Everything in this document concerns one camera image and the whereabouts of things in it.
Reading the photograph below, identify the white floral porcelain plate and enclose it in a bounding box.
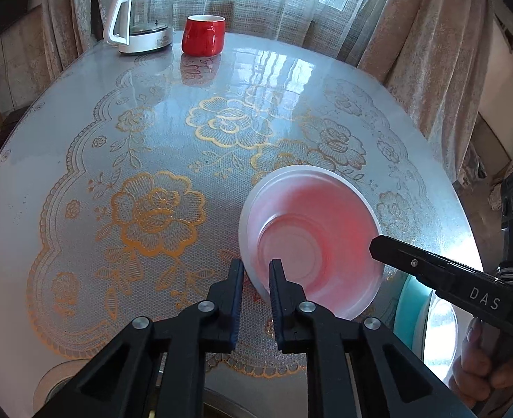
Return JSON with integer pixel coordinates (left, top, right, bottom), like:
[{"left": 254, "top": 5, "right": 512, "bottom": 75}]
[{"left": 422, "top": 293, "right": 458, "bottom": 383}]

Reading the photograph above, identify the red plastic bowl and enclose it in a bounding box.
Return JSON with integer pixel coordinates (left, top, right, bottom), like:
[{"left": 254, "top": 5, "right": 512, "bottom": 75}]
[{"left": 238, "top": 165, "right": 384, "bottom": 320}]

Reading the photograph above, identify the person's right hand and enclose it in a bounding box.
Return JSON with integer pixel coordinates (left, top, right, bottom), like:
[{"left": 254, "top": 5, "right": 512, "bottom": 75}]
[{"left": 448, "top": 319, "right": 513, "bottom": 409}]

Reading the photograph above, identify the stainless steel bowl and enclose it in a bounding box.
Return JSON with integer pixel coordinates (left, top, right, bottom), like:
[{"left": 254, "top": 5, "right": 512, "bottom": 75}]
[{"left": 31, "top": 357, "right": 327, "bottom": 418}]

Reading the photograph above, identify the grey patterned curtain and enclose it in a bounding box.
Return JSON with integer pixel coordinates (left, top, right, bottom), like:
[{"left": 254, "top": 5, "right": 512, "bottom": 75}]
[{"left": 358, "top": 0, "right": 492, "bottom": 181}]

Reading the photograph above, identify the red ceramic mug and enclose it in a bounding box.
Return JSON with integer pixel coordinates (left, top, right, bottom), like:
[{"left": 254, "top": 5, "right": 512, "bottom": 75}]
[{"left": 182, "top": 15, "right": 226, "bottom": 57}]

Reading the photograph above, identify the glass electric kettle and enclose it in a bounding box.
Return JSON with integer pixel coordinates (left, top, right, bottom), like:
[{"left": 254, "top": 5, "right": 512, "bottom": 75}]
[{"left": 103, "top": 0, "right": 174, "bottom": 54}]

